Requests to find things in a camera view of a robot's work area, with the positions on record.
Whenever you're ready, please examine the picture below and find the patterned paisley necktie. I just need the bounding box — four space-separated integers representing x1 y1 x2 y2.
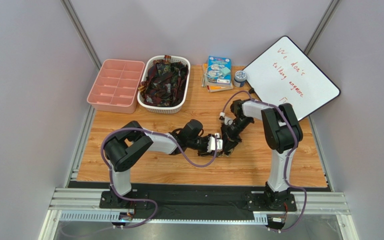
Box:
217 152 231 157

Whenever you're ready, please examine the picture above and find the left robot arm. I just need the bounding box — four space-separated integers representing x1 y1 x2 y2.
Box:
100 119 223 204

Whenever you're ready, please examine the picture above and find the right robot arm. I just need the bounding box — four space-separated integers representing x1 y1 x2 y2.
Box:
219 99 303 210

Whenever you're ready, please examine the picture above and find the pile of dark ties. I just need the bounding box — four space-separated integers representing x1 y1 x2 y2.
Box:
139 59 189 108

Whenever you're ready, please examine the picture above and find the blue packaged book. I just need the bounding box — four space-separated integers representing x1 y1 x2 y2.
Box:
204 55 232 87

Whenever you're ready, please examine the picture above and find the white perforated basket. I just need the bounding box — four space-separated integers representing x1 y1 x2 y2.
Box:
136 55 191 114

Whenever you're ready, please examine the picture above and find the white dry-erase board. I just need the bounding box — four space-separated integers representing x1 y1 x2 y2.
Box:
244 36 341 120

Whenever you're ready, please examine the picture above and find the pink divided tray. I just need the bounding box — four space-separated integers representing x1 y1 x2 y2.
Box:
86 59 145 114

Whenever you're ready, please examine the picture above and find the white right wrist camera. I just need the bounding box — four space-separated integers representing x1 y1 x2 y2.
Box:
219 112 234 126

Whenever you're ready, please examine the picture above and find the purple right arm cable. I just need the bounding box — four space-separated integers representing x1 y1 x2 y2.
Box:
219 90 308 233

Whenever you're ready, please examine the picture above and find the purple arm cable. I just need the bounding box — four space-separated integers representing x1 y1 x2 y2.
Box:
100 127 220 230
219 90 308 233

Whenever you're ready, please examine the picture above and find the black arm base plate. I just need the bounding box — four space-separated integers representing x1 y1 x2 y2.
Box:
68 180 331 221

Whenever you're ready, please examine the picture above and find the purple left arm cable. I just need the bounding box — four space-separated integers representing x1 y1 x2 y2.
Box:
100 127 220 230

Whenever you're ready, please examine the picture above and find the aluminium rail frame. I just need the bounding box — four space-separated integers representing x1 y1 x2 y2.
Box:
39 182 358 240

